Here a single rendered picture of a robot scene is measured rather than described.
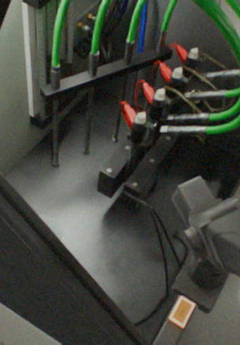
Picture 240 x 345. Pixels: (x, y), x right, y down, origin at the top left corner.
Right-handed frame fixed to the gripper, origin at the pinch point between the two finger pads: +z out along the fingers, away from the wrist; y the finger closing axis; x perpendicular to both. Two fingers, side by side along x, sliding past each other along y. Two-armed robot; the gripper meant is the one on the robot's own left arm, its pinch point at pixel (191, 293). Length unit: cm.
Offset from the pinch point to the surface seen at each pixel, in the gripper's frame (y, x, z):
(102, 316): 11.8, -10.3, -1.3
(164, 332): 4.3, -0.6, 10.2
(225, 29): -21.5, -14.2, -33.6
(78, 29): -42, -51, -4
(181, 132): -21.3, -15.1, -10.8
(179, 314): 0.4, 0.3, 8.9
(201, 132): -21.3, -11.9, -13.1
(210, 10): -21.5, -17.2, -35.4
